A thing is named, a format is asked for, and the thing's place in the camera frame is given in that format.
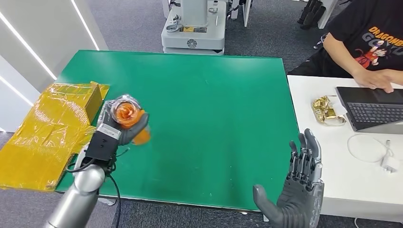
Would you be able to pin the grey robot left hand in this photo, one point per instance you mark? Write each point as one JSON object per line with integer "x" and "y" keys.
{"x": 133, "y": 132}

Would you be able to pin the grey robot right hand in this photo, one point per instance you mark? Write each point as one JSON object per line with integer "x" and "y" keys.
{"x": 302, "y": 201}

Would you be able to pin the orange plastic bottle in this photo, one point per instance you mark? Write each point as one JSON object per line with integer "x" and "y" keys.
{"x": 126, "y": 113}

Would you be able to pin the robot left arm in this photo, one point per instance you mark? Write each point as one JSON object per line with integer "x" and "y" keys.
{"x": 78, "y": 195}

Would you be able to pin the person's right forearm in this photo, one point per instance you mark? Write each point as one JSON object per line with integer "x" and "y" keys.
{"x": 341, "y": 53}

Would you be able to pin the person's left forearm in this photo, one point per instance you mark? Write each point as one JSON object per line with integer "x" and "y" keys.
{"x": 392, "y": 76}

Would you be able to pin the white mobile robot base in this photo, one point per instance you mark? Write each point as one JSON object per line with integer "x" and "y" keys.
{"x": 193, "y": 33}

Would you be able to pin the white table foot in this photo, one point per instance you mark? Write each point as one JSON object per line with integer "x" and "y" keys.
{"x": 107, "y": 201}
{"x": 267, "y": 217}

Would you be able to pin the yellow taped cardboard box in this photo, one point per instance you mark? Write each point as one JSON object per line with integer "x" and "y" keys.
{"x": 44, "y": 135}

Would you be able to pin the gold foil snack packet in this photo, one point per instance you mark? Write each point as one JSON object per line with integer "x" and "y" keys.
{"x": 324, "y": 110}

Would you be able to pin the white charger plug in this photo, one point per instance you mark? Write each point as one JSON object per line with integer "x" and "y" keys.
{"x": 389, "y": 163}

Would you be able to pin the dark grey laptop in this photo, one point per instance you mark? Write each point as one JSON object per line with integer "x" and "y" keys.
{"x": 374, "y": 108}

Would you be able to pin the person's right hand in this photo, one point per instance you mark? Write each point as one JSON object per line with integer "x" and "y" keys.
{"x": 374, "y": 78}

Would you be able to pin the white furniture leg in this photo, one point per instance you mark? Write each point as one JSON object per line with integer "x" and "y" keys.
{"x": 247, "y": 12}

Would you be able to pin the person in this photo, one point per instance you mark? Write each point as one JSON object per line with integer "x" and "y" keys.
{"x": 362, "y": 25}

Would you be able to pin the black stand legs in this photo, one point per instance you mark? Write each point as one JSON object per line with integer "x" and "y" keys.
{"x": 310, "y": 14}

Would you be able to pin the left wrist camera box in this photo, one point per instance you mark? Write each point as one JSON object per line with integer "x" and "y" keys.
{"x": 102, "y": 144}

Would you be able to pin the white desk post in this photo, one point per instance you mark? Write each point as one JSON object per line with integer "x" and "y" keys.
{"x": 327, "y": 12}

